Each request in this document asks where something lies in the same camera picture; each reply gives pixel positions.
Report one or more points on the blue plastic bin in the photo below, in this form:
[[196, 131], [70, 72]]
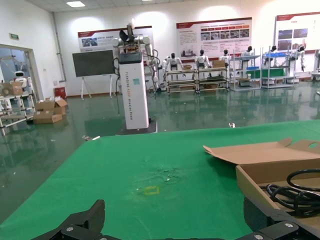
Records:
[[275, 55]]

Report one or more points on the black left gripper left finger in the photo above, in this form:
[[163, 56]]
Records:
[[85, 222]]

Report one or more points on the open cardboard shipping box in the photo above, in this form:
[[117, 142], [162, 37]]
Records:
[[47, 106]]

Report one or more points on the dark screen on stand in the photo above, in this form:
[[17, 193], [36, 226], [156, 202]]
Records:
[[92, 62]]

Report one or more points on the white tube frame rack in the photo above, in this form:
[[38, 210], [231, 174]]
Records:
[[12, 117]]

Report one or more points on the flat cardboard shipping box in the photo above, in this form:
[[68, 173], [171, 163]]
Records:
[[46, 118]]

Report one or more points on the small white red robot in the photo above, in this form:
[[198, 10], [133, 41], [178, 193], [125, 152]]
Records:
[[20, 78]]

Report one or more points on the metal tablecloth clip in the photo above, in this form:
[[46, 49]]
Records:
[[232, 125], [87, 137]]

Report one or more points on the open brown cardboard box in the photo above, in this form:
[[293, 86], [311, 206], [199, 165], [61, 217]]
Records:
[[262, 152]]

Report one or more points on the info poster with building photos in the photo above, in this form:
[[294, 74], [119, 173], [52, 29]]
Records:
[[297, 25]]

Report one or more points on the cardboard box with round hole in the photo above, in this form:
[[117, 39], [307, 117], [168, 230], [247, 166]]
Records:
[[13, 89]]

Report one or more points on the ceiling light panel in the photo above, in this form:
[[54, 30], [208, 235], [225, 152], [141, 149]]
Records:
[[74, 4]]

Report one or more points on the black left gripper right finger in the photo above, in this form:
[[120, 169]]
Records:
[[265, 220]]

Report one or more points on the green exit sign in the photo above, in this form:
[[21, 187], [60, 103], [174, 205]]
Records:
[[14, 36]]

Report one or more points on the roller shelf workbench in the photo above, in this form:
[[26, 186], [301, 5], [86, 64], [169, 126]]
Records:
[[212, 80], [181, 82]]

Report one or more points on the white humanoid robot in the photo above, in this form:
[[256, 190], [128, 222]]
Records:
[[172, 62], [247, 53], [274, 48], [301, 53], [202, 60], [225, 58]]

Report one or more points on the white metal shelf rack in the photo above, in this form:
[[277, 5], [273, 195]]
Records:
[[275, 86]]

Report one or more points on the closed cardboard box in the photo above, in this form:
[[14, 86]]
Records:
[[218, 64]]

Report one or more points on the red box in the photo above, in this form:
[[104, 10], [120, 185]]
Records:
[[60, 93]]

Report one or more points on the grey metal shelf rack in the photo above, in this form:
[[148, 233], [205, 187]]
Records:
[[243, 58]]

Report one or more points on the green rack cloth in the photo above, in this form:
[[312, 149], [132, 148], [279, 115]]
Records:
[[270, 73]]

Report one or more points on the green tablecloth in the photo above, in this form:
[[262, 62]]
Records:
[[100, 175]]

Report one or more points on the wide red-header info poster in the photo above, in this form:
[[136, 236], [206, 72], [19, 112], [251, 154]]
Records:
[[215, 27]]

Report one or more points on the grey-framed glass doorway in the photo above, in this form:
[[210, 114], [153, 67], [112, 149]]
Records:
[[35, 70]]

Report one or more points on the white wall pipe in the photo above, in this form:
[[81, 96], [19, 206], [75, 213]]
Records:
[[56, 32]]

